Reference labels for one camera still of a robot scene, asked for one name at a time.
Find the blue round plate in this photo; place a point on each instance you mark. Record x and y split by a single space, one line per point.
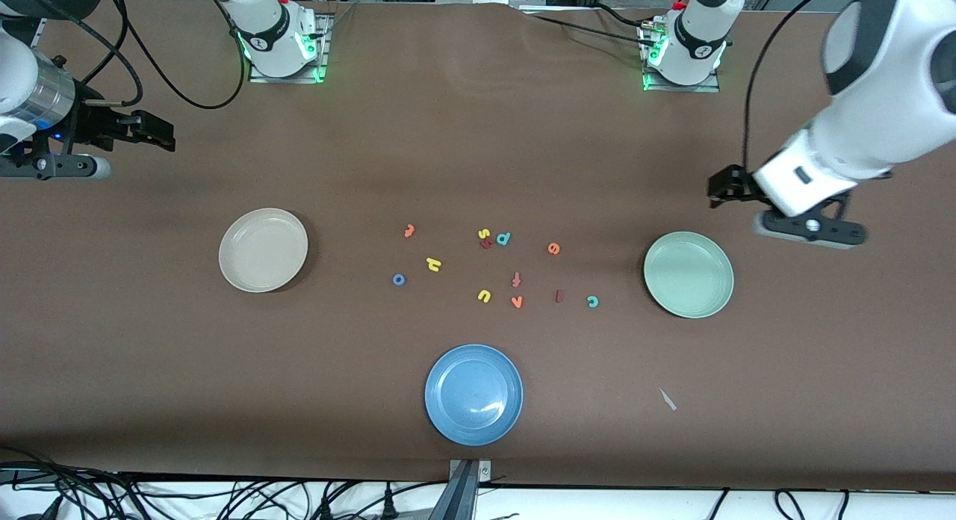
473 394

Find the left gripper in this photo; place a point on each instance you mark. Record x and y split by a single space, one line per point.
729 184

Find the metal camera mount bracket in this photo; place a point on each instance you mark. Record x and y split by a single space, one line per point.
467 490

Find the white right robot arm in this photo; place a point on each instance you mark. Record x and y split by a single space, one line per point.
265 27

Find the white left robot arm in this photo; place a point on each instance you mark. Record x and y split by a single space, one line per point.
889 79

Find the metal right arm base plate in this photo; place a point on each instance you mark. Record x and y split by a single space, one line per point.
287 79

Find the black power plug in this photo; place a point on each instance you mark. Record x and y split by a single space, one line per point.
325 509
388 505

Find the pale green round plate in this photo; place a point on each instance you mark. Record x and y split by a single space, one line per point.
687 275

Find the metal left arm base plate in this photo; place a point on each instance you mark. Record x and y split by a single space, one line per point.
680 87

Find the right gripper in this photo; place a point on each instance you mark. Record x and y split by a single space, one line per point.
92 123

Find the white paper scrap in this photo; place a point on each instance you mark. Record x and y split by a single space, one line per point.
668 400

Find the beige round plate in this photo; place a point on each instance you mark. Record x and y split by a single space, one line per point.
263 251

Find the yellow foam letter h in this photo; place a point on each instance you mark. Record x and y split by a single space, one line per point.
430 261

